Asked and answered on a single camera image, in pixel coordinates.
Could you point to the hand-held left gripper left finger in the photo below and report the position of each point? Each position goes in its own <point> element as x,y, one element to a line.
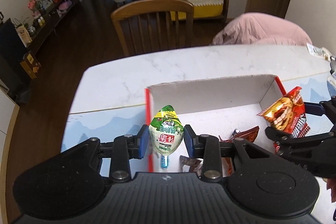
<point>143,142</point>

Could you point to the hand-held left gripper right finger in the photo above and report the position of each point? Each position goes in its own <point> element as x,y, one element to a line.
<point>189,142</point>

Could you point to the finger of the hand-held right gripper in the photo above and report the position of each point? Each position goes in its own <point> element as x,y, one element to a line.
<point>278,136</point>
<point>313,108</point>

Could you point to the small dark snack packet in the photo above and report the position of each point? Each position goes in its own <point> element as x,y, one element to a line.
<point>191,163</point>

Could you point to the green white jelly packet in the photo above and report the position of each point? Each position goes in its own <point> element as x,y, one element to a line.
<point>165,132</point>

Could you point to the dark red chips bag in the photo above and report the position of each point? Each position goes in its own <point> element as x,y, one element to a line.
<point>286,111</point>

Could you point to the rust red snack packet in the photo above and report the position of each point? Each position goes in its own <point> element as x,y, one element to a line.
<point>244,134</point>

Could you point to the red cardboard box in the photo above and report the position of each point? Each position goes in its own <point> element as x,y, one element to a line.
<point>210,98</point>

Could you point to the person's right hand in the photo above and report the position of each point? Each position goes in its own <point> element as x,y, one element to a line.
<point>332,188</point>

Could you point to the blue dotted oval pad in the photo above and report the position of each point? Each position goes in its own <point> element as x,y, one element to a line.
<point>332,86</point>

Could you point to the paper leaflets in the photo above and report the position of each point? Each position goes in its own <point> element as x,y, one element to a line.
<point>317,52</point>

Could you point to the pink cloth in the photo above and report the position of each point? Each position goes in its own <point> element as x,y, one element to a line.
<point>260,29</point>

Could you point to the wooden chair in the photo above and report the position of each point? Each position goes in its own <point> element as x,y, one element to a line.
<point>149,7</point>

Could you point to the brown cardboard box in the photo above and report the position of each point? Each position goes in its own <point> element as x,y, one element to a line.
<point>30,66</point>

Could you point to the white cabinet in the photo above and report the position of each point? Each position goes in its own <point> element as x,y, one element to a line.
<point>6,113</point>

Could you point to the dark television cabinet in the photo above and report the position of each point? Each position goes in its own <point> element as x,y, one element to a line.
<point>52,22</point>

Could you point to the black cabinet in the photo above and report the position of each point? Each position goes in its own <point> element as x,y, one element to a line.
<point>13,61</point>

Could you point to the pink toy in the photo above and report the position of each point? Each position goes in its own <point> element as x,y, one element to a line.
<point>64,5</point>

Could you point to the white paper bag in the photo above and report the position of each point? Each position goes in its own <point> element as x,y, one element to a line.
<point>24,35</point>

